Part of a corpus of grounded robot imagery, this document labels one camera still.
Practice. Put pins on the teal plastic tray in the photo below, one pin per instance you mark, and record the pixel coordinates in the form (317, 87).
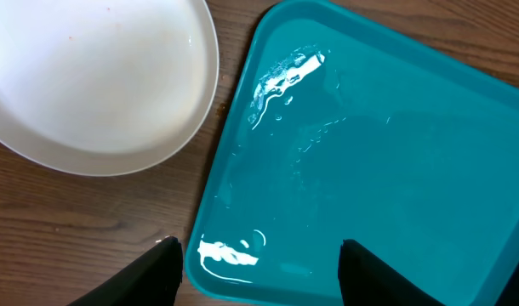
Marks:
(343, 129)

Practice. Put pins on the white plate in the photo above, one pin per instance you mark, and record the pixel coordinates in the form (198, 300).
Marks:
(104, 88)

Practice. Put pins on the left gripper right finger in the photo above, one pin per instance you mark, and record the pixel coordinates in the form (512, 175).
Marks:
(365, 280)

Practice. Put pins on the white foam blob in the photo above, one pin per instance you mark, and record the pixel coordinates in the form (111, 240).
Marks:
(220, 252)

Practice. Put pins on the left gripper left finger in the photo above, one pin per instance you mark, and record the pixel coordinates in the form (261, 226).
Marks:
(152, 279)

